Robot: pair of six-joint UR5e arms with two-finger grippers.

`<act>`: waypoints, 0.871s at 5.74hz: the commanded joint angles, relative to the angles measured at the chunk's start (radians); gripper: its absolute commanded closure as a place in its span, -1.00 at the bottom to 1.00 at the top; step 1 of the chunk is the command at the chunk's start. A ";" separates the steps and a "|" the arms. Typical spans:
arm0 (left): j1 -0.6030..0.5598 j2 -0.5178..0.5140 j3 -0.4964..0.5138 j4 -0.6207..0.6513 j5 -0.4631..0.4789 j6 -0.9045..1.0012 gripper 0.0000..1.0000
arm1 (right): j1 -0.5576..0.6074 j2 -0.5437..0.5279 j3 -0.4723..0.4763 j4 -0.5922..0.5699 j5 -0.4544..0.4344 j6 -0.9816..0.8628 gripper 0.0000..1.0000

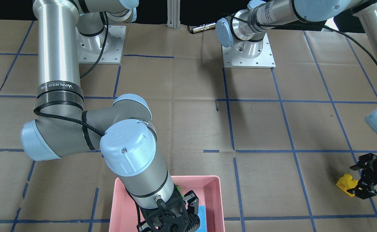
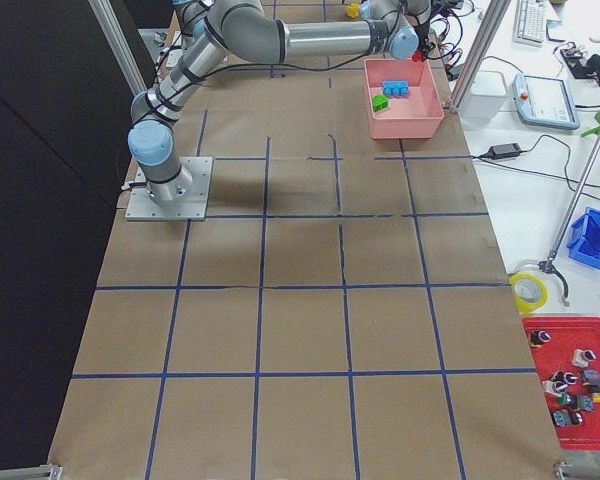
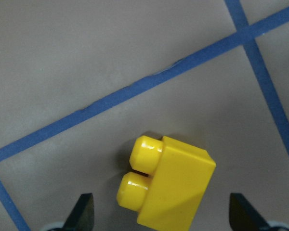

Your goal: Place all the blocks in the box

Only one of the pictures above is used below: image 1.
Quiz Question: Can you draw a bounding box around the aluminium frame post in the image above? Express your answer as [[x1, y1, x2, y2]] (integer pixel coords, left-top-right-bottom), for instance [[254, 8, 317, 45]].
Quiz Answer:
[[167, 0, 181, 31]]

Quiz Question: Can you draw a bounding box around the blue toy block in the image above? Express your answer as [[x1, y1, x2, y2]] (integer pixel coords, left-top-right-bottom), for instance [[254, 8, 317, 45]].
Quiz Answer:
[[196, 205, 207, 232]]

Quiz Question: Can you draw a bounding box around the green toy block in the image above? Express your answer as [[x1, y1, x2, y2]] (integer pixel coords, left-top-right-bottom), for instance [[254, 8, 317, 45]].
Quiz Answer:
[[174, 185, 184, 197]]

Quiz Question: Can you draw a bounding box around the yellow toy block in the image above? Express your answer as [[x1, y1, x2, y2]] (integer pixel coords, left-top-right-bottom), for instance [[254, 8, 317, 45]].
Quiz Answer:
[[336, 173, 358, 197]]

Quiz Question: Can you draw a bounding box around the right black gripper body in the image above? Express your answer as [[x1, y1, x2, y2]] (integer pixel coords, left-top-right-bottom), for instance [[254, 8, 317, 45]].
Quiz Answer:
[[138, 187, 200, 232]]

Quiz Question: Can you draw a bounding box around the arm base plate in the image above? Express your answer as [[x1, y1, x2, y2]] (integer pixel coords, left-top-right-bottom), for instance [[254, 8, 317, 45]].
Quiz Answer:
[[76, 25, 127, 65], [221, 34, 276, 69]]

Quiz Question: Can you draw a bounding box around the metal cable connector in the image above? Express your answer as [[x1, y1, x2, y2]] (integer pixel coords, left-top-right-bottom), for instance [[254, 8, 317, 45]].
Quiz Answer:
[[187, 22, 216, 35]]

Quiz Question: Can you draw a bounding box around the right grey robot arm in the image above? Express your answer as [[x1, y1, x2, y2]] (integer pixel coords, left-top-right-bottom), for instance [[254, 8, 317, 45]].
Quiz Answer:
[[21, 0, 201, 232]]

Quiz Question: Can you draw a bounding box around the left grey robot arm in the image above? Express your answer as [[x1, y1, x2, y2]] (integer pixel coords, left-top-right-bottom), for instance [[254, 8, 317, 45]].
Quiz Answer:
[[215, 0, 377, 199]]

